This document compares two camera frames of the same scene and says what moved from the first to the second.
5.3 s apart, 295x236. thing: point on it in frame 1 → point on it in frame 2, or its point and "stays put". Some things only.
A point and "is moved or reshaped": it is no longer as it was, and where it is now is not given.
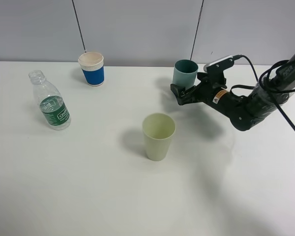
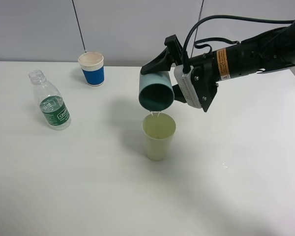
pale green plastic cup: x=158 y=128 stays put
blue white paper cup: x=92 y=65 stays put
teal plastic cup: x=185 y=73 is moved or reshaped
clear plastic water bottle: x=51 y=104 stays put
